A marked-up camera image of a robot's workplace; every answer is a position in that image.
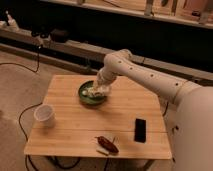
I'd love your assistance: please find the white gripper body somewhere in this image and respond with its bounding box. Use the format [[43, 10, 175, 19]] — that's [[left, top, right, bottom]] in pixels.
[[93, 75, 111, 96]]

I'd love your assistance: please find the green ceramic bowl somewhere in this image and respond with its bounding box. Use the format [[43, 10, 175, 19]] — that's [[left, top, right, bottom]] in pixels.
[[78, 80, 107, 105]]

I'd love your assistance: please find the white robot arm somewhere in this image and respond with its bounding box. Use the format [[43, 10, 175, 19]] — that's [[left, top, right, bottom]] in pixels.
[[94, 49, 213, 171]]

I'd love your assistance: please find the white crumpled item in bowl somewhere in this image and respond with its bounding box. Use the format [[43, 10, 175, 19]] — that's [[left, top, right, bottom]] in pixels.
[[82, 87, 100, 98]]

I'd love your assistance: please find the wooden table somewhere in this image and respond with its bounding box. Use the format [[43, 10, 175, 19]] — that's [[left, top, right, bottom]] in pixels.
[[24, 75, 172, 160]]

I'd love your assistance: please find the black rectangular phone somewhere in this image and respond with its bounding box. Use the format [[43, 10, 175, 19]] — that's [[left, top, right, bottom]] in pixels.
[[134, 119, 146, 143]]

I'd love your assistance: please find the red chili pepper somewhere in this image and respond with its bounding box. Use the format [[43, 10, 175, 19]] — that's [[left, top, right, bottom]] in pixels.
[[96, 136, 119, 154]]

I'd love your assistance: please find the white cup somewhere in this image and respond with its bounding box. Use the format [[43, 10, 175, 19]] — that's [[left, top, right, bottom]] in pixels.
[[34, 104, 55, 128]]

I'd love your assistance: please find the small white stick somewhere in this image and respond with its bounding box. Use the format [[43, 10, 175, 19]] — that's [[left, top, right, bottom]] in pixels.
[[96, 149, 109, 156]]

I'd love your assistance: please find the dark box on ledge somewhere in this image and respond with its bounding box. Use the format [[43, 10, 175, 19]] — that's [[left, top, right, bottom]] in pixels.
[[50, 29, 69, 43]]

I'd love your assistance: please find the white spray bottle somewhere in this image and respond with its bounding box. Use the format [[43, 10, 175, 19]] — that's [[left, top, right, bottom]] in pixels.
[[6, 11, 19, 31]]

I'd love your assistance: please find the black floor cable left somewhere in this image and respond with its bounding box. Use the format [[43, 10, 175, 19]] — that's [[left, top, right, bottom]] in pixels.
[[18, 101, 44, 171]]

